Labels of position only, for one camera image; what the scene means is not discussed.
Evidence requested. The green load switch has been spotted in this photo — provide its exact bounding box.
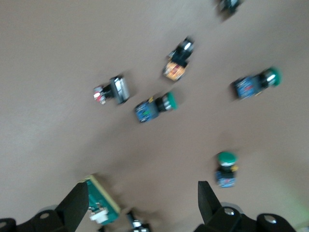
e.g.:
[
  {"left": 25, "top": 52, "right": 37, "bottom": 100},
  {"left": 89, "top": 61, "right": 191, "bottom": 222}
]
[{"left": 81, "top": 173, "right": 121, "bottom": 227}]

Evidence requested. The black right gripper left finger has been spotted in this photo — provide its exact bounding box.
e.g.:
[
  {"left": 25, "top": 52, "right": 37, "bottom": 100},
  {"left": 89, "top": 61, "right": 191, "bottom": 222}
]
[{"left": 0, "top": 182, "right": 89, "bottom": 232}]

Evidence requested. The green mushroom push button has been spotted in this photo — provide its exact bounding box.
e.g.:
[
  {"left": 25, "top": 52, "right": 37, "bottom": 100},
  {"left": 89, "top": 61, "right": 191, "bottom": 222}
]
[
  {"left": 230, "top": 66, "right": 283, "bottom": 101},
  {"left": 214, "top": 151, "right": 239, "bottom": 189},
  {"left": 134, "top": 91, "right": 179, "bottom": 124}
]

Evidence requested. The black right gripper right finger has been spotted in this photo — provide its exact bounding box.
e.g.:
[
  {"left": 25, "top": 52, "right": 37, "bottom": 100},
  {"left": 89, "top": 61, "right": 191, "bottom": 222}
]
[{"left": 194, "top": 180, "right": 297, "bottom": 232}]

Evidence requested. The orange black push button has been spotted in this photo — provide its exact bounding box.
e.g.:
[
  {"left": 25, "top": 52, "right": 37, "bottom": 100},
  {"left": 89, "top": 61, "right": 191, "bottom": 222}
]
[{"left": 162, "top": 36, "right": 195, "bottom": 82}]

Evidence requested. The black square push button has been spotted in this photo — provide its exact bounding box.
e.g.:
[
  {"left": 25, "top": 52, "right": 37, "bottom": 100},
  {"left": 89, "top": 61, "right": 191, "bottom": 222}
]
[{"left": 93, "top": 75, "right": 131, "bottom": 106}]

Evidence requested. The black selector switch orange block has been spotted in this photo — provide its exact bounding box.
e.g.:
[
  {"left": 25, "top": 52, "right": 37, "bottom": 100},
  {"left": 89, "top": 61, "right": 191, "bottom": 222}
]
[{"left": 214, "top": 0, "right": 242, "bottom": 21}]

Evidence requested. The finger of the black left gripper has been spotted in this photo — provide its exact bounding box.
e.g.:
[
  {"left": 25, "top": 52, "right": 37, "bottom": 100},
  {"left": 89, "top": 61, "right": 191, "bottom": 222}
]
[{"left": 126, "top": 209, "right": 152, "bottom": 232}]

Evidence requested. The brown table cover sheet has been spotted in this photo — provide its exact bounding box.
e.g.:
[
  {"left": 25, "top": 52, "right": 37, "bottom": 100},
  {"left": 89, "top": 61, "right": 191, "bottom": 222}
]
[{"left": 0, "top": 0, "right": 309, "bottom": 232}]

